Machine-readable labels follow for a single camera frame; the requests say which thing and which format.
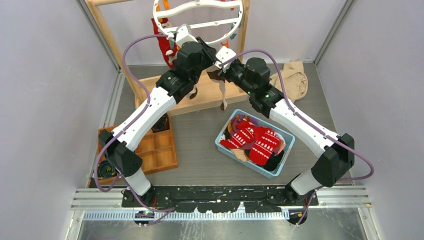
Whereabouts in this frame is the beige brown striped sock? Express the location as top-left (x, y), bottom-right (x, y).
top-left (185, 85), bottom-right (198, 100)

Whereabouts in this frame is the red white patterned sock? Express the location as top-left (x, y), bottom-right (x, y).
top-left (220, 119), bottom-right (256, 149)

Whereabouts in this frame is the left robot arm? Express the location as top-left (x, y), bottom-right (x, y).
top-left (98, 37), bottom-right (217, 207)

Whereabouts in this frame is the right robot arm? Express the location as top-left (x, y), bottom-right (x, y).
top-left (217, 57), bottom-right (355, 205)

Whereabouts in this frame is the wooden hanger stand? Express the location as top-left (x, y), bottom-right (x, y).
top-left (85, 0), bottom-right (250, 116)

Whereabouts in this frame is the white round clip hanger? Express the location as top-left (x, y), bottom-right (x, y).
top-left (152, 0), bottom-right (245, 46)

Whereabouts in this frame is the orange clothes peg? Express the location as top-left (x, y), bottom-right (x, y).
top-left (220, 39), bottom-right (229, 48)

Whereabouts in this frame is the beige cloth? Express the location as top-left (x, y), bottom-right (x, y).
top-left (280, 61), bottom-right (308, 103)

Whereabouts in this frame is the blue plastic basket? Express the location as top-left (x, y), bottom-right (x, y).
top-left (214, 109), bottom-right (296, 179)

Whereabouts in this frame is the wooden compartment tray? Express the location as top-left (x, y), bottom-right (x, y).
top-left (97, 113), bottom-right (178, 185)

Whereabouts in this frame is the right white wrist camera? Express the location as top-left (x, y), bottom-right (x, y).
top-left (214, 46), bottom-right (237, 73)

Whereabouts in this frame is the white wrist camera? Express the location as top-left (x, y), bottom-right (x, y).
top-left (166, 24), bottom-right (198, 48)
top-left (214, 46), bottom-right (237, 73)

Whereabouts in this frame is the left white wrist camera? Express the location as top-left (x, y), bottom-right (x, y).
top-left (166, 24), bottom-right (198, 48)

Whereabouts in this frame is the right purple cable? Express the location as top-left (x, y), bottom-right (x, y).
top-left (220, 48), bottom-right (375, 190)

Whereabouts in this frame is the purple cable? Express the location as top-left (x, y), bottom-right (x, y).
top-left (93, 34), bottom-right (173, 194)
top-left (220, 48), bottom-right (375, 190)

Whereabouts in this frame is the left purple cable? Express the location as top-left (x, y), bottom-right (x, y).
top-left (93, 34), bottom-right (173, 194)

